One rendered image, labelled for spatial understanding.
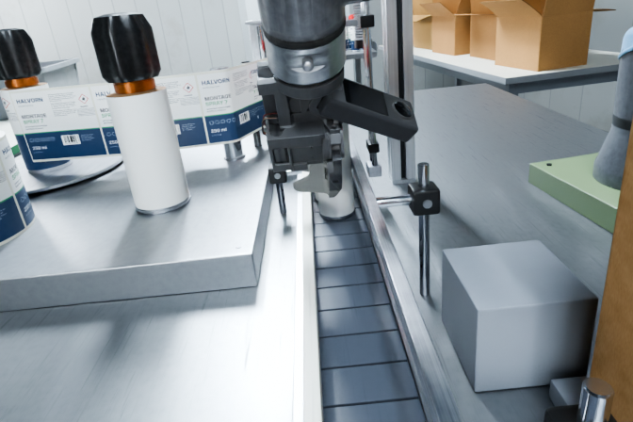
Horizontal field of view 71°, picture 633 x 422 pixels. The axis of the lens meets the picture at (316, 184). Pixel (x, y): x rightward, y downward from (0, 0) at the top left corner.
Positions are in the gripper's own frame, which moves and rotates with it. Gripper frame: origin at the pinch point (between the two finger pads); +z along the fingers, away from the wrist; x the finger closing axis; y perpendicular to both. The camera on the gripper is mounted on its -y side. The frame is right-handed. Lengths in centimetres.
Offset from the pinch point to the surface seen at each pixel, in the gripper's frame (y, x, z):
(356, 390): 0.9, 27.4, -9.5
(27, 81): 58, -40, 6
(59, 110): 52, -34, 10
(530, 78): -98, -120, 89
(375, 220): -2.9, 12.5, -10.4
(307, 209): 4.0, 2.3, 0.9
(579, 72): -122, -122, 90
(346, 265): 0.0, 11.7, -0.4
